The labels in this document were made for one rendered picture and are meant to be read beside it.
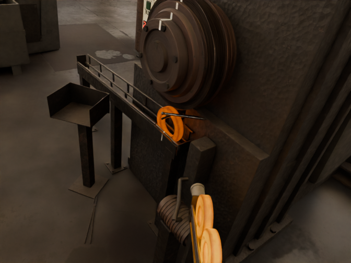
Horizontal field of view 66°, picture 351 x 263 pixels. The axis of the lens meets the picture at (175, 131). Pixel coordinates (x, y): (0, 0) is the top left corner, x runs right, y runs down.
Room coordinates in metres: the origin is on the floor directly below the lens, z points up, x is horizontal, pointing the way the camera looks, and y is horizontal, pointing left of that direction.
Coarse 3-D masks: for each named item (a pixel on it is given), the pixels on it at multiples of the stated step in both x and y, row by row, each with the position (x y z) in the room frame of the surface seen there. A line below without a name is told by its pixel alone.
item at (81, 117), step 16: (48, 96) 1.23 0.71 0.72; (64, 96) 1.35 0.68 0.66; (80, 96) 1.40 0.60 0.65; (96, 96) 1.38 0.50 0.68; (64, 112) 1.28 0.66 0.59; (80, 112) 1.30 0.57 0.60; (96, 112) 1.22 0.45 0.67; (80, 128) 1.26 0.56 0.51; (80, 144) 1.26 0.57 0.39; (80, 176) 1.34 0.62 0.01; (96, 176) 1.36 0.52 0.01; (80, 192) 1.20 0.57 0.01; (96, 192) 1.22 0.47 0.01
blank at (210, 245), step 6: (204, 234) 0.53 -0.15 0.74; (210, 234) 0.50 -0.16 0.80; (216, 234) 0.50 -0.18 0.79; (204, 240) 0.52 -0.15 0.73; (210, 240) 0.48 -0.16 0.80; (216, 240) 0.48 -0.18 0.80; (204, 246) 0.51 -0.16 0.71; (210, 246) 0.46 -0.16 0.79; (216, 246) 0.46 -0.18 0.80; (204, 252) 0.50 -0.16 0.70; (210, 252) 0.45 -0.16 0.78; (216, 252) 0.45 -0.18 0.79; (204, 258) 0.48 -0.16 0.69; (210, 258) 0.43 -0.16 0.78; (216, 258) 0.43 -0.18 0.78
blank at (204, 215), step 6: (198, 198) 0.69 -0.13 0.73; (204, 198) 0.65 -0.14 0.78; (210, 198) 0.65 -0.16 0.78; (198, 204) 0.67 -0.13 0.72; (204, 204) 0.62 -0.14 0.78; (210, 204) 0.63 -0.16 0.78; (198, 210) 0.66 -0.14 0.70; (204, 210) 0.60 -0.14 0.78; (210, 210) 0.60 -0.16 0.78; (198, 216) 0.65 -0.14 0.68; (204, 216) 0.58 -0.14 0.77; (210, 216) 0.59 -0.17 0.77; (198, 222) 0.62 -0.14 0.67; (204, 222) 0.57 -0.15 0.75; (210, 222) 0.57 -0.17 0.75; (198, 228) 0.60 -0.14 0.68; (204, 228) 0.56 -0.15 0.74; (210, 228) 0.56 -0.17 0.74; (198, 234) 0.58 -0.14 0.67
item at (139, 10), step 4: (140, 0) 3.96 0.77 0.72; (140, 4) 3.95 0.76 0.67; (136, 8) 4.07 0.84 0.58; (140, 8) 3.95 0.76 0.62; (140, 12) 3.94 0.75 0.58; (136, 16) 4.07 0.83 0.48; (140, 16) 3.94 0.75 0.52; (136, 20) 4.05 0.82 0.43; (140, 20) 3.94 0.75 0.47; (136, 24) 4.03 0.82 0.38; (140, 24) 3.94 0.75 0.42; (136, 28) 4.02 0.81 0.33; (140, 28) 3.93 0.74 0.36; (136, 32) 4.01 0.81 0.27; (140, 32) 3.93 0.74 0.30; (136, 36) 4.01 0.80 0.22; (140, 36) 3.93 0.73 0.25; (136, 40) 4.00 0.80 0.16; (136, 44) 3.99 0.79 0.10; (136, 48) 3.99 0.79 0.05
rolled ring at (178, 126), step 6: (162, 108) 1.13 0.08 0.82; (168, 108) 1.11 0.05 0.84; (162, 120) 1.15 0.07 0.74; (174, 120) 1.06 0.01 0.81; (180, 120) 1.06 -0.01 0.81; (162, 126) 1.14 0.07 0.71; (174, 126) 1.06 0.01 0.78; (180, 126) 1.05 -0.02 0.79; (168, 132) 1.12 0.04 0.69; (174, 132) 1.05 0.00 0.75; (180, 132) 1.04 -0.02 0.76; (174, 138) 1.05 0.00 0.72; (180, 138) 1.05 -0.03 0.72
